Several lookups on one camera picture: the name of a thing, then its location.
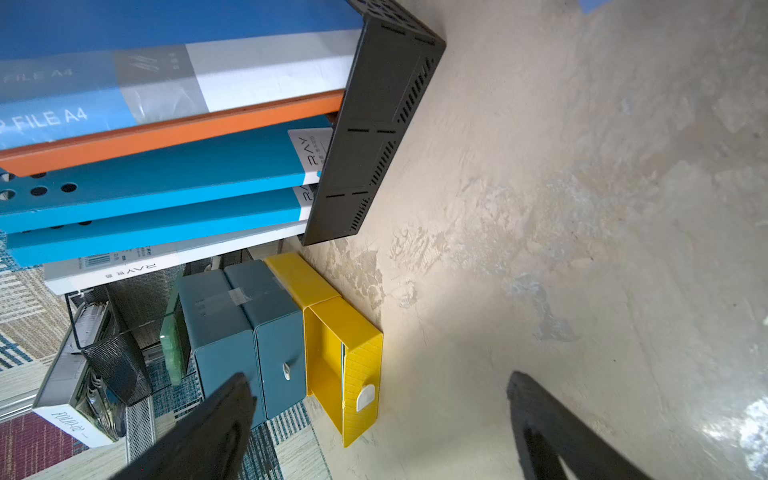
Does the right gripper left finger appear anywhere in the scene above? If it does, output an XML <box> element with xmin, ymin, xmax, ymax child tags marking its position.
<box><xmin>114</xmin><ymin>372</ymin><xmax>256</xmax><ymax>479</ymax></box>

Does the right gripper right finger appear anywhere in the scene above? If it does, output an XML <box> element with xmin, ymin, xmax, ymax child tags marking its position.
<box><xmin>507</xmin><ymin>371</ymin><xmax>648</xmax><ymax>479</ymax></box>

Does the teal drawer cabinet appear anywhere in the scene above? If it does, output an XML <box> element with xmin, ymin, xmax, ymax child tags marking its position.
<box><xmin>178</xmin><ymin>260</ymin><xmax>307</xmax><ymax>427</ymax></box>

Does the yellow bottom drawer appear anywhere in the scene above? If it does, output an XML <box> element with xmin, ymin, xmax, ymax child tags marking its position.
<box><xmin>265</xmin><ymin>252</ymin><xmax>384</xmax><ymax>447</ymax></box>

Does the green book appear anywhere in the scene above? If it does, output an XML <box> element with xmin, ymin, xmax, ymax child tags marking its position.
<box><xmin>159</xmin><ymin>269</ymin><xmax>190</xmax><ymax>387</ymax></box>

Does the white FOLIO box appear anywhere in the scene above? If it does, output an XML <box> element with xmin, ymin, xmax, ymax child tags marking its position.
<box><xmin>32</xmin><ymin>302</ymin><xmax>118</xmax><ymax>448</ymax></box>

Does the white binder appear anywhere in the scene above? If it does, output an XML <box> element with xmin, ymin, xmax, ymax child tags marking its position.
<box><xmin>43</xmin><ymin>221</ymin><xmax>306</xmax><ymax>295</ymax></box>

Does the teal folder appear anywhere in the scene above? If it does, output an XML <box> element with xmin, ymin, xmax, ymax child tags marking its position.
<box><xmin>1</xmin><ymin>116</ymin><xmax>333</xmax><ymax>267</ymax></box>

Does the orange folder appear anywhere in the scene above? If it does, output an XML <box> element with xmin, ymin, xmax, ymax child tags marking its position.
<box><xmin>1</xmin><ymin>89</ymin><xmax>345</xmax><ymax>177</ymax></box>

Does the blue FILE A4 folder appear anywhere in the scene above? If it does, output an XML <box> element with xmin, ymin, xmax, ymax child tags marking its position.
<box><xmin>1</xmin><ymin>0</ymin><xmax>363</xmax><ymax>150</ymax></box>

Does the black mesh file organizer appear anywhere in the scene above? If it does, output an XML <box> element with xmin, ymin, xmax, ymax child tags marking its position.
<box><xmin>300</xmin><ymin>1</ymin><xmax>446</xmax><ymax>246</ymax></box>

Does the black wire shelf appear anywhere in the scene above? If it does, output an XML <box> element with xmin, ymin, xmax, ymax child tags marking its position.
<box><xmin>64</xmin><ymin>266</ymin><xmax>186</xmax><ymax>406</ymax></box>

